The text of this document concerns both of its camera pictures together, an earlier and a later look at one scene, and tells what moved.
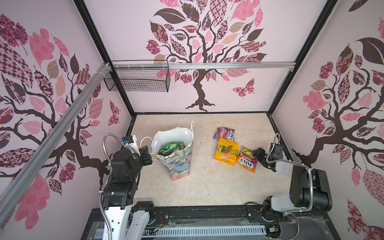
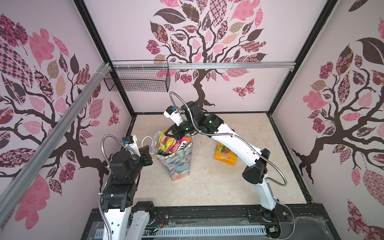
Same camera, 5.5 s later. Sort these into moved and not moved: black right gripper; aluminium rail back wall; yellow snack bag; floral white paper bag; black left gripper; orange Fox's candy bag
Moved: orange Fox's candy bag; black right gripper
Not moved: black left gripper; yellow snack bag; aluminium rail back wall; floral white paper bag
